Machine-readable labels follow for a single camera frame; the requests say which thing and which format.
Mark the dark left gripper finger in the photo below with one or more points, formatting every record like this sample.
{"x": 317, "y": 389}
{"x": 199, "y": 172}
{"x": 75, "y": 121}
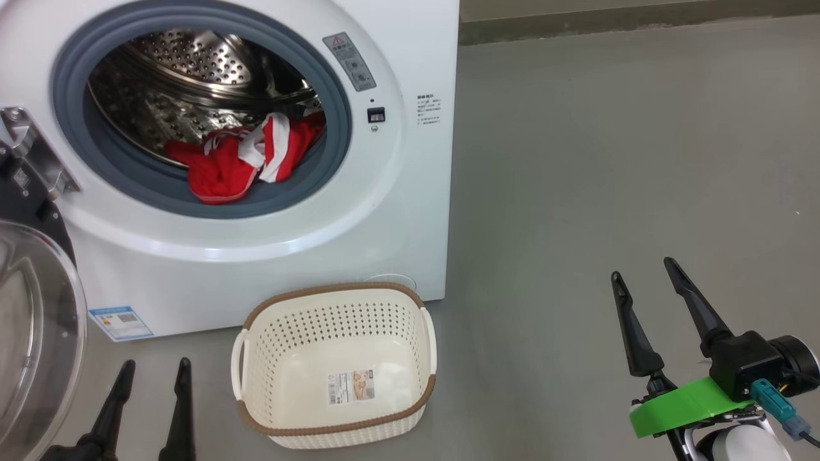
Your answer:
{"x": 109, "y": 422}
{"x": 182, "y": 422}

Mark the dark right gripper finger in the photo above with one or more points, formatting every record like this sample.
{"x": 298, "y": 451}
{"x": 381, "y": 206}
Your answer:
{"x": 637, "y": 346}
{"x": 701, "y": 314}

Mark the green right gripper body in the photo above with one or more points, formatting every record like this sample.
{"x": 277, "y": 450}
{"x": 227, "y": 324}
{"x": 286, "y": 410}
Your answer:
{"x": 685, "y": 406}

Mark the washing machine door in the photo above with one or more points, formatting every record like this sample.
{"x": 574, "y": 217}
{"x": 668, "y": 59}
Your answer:
{"x": 38, "y": 320}

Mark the red and white garment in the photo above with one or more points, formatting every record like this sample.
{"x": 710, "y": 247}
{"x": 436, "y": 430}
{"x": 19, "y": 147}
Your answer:
{"x": 218, "y": 176}

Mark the cream plastic basket brown rim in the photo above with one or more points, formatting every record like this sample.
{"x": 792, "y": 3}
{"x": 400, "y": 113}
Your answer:
{"x": 282, "y": 339}

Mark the printed label sticker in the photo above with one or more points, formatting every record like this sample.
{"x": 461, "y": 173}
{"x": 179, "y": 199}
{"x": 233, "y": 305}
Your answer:
{"x": 351, "y": 387}

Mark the white front-load washing machine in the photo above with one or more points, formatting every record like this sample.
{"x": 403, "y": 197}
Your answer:
{"x": 416, "y": 224}

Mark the metal door hinge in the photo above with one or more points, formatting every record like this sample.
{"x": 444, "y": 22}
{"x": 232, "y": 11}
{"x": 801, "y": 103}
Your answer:
{"x": 32, "y": 150}

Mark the stainless steel washer drum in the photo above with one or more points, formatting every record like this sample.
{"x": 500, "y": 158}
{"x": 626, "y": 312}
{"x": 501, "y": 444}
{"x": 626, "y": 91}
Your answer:
{"x": 192, "y": 64}

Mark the blue energy label sticker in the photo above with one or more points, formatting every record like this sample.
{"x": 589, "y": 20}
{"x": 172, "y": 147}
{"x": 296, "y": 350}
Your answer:
{"x": 120, "y": 323}

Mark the grey warning label sticker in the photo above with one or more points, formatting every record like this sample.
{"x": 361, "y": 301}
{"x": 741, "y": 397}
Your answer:
{"x": 349, "y": 61}

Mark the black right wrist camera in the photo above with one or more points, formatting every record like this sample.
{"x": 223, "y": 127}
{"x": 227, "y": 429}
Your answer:
{"x": 746, "y": 362}

